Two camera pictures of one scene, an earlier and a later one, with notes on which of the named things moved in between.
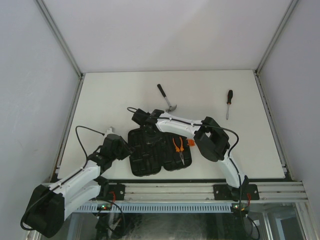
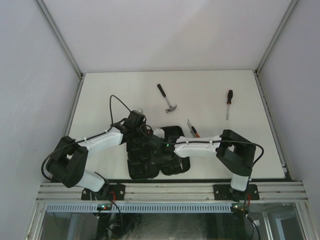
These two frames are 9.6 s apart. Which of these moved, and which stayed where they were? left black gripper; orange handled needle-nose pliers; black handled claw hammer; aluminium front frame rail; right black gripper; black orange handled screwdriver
Moved: left black gripper; orange handled needle-nose pliers; right black gripper
Stayed: black handled claw hammer; aluminium front frame rail; black orange handled screwdriver
